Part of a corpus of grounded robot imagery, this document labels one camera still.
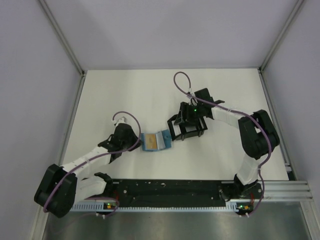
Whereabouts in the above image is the blue leather card holder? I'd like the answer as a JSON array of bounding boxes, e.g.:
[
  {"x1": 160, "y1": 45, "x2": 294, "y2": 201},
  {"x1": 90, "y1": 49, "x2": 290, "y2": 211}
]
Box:
[{"x1": 141, "y1": 129, "x2": 172, "y2": 152}]

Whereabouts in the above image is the gold credit card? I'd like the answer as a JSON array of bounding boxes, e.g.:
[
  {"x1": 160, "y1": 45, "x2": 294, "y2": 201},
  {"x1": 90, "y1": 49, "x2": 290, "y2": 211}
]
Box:
[{"x1": 144, "y1": 133, "x2": 158, "y2": 151}]

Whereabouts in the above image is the aluminium front rail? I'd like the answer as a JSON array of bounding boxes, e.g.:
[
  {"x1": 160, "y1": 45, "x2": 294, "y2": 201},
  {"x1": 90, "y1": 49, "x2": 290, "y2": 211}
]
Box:
[{"x1": 263, "y1": 180, "x2": 313, "y2": 202}]

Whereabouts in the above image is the right aluminium frame post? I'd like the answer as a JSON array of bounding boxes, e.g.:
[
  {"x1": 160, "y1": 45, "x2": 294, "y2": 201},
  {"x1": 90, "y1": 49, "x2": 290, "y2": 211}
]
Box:
[{"x1": 258, "y1": 0, "x2": 307, "y2": 74}]

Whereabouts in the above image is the aluminium frame post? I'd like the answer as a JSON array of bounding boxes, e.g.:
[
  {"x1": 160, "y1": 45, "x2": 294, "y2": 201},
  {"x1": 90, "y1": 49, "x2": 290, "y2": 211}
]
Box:
[
  {"x1": 258, "y1": 0, "x2": 307, "y2": 74},
  {"x1": 36, "y1": 0, "x2": 85, "y2": 76}
]

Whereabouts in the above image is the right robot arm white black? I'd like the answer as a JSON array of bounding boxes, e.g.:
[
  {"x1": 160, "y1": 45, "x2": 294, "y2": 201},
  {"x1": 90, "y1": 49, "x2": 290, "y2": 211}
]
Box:
[{"x1": 171, "y1": 88, "x2": 280, "y2": 200}]

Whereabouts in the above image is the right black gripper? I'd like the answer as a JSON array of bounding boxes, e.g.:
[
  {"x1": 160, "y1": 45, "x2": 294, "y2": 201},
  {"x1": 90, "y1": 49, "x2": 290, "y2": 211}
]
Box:
[{"x1": 174, "y1": 101, "x2": 204, "y2": 127}]

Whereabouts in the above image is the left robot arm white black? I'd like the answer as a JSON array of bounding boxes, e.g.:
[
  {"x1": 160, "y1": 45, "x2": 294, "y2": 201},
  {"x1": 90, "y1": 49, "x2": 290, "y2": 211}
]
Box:
[{"x1": 33, "y1": 123, "x2": 142, "y2": 218}]

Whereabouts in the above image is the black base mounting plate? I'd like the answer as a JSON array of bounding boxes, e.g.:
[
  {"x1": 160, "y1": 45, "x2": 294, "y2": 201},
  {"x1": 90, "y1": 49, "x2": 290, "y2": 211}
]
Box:
[{"x1": 84, "y1": 177, "x2": 266, "y2": 208}]

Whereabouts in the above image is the left aluminium frame post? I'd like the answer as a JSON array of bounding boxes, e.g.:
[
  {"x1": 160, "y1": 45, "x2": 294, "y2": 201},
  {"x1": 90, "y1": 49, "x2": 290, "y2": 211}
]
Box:
[{"x1": 36, "y1": 0, "x2": 85, "y2": 76}]

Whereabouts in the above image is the black card tray box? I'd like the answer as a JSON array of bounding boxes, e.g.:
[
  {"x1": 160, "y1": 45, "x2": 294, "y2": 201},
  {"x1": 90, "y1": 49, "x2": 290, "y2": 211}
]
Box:
[{"x1": 167, "y1": 114, "x2": 208, "y2": 141}]

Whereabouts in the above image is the white slotted cable duct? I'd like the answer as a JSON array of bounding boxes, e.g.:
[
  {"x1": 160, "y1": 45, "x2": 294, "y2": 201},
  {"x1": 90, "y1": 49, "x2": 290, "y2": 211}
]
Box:
[{"x1": 70, "y1": 201, "x2": 239, "y2": 213}]

